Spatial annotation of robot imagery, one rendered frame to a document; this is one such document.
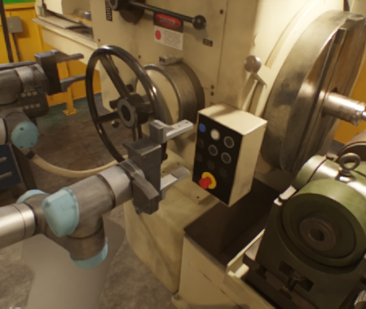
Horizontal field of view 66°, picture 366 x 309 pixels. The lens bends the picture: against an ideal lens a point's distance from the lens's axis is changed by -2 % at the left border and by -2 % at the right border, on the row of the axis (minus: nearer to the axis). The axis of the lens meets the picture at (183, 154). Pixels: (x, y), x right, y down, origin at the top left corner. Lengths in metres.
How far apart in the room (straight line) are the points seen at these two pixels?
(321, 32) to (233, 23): 0.27
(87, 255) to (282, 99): 0.63
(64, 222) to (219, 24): 0.59
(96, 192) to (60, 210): 0.07
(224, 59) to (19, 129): 0.59
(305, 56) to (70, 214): 0.70
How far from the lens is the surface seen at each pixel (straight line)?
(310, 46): 0.89
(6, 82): 1.00
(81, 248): 0.59
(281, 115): 0.87
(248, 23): 0.76
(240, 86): 0.80
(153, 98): 0.68
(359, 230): 0.69
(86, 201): 0.52
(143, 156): 0.55
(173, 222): 1.46
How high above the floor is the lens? 1.70
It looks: 35 degrees down
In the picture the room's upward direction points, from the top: 4 degrees clockwise
